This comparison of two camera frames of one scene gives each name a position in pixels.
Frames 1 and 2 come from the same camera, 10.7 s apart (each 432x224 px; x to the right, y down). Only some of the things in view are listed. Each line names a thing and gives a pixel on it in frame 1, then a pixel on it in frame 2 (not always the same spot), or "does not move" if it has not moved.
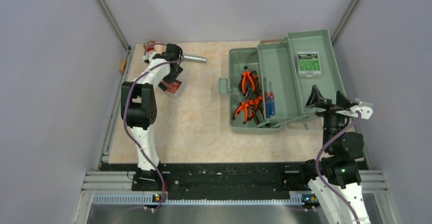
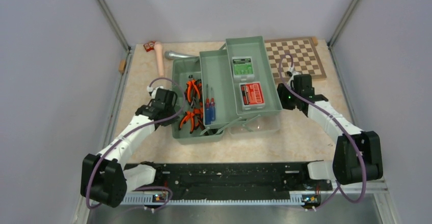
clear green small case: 308,64 → 242,69
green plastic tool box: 268,86 → 232,90
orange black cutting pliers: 256,81 → 198,84
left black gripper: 176,74 → 168,122
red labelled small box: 174,88 → 252,93
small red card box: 149,46 does not move
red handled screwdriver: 272,103 → 212,108
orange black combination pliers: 248,111 → 188,115
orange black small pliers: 246,73 → 193,88
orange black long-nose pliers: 254,103 → 198,114
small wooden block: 122,65 does not move
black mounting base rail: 268,180 does not move
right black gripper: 344,103 → 281,91
